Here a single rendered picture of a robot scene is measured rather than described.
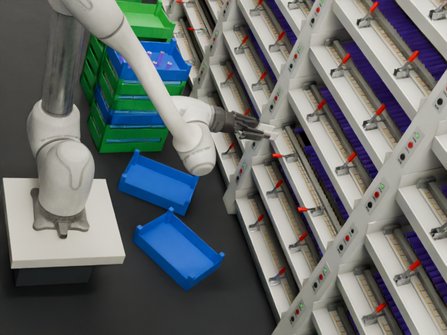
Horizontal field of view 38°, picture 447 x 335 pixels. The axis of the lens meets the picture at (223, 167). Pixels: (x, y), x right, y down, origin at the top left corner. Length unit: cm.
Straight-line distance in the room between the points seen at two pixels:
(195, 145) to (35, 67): 148
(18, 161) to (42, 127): 61
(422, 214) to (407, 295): 23
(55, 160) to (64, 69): 28
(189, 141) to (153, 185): 85
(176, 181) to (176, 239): 35
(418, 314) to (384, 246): 23
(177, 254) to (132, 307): 32
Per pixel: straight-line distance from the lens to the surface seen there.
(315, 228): 218
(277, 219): 243
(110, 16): 174
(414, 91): 188
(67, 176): 202
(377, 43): 204
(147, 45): 281
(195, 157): 195
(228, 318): 243
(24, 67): 325
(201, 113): 207
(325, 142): 220
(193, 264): 253
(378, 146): 195
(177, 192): 278
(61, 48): 197
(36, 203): 220
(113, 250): 215
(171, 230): 262
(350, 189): 207
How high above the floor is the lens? 184
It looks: 38 degrees down
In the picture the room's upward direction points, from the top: 24 degrees clockwise
